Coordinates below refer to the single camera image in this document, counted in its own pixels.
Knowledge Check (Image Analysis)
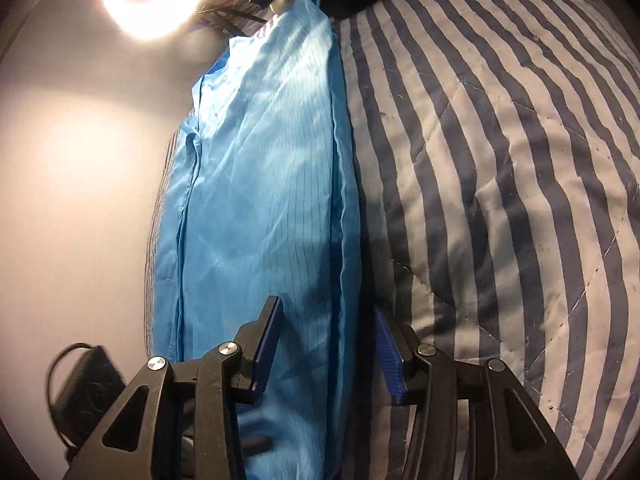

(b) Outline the black tripod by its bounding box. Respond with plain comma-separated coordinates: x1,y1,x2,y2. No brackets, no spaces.
197,5,268,36

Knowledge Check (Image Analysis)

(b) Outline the light blue jacket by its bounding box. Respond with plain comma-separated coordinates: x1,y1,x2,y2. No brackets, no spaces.
150,0,371,480

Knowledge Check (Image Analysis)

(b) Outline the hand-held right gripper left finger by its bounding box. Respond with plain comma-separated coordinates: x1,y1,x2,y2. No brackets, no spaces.
62,296,284,480

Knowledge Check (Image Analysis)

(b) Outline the striped blue white blanket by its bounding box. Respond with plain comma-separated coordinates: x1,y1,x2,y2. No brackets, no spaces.
142,0,640,480

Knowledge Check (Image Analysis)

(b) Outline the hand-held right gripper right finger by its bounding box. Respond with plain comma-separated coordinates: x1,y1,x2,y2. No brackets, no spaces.
374,305,581,480

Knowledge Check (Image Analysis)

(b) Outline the ring light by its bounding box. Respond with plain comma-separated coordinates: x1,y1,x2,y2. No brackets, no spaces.
100,0,211,41

